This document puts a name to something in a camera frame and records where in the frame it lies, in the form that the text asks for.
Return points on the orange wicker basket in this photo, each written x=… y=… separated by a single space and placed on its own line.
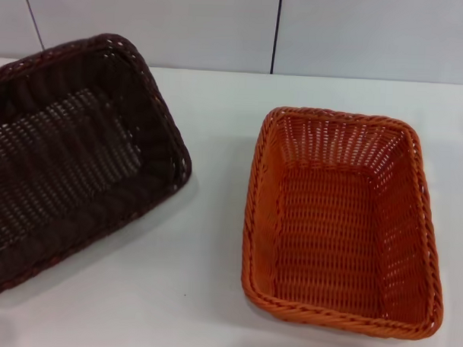
x=328 y=230

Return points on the dark brown wicker basket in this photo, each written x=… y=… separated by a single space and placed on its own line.
x=64 y=167

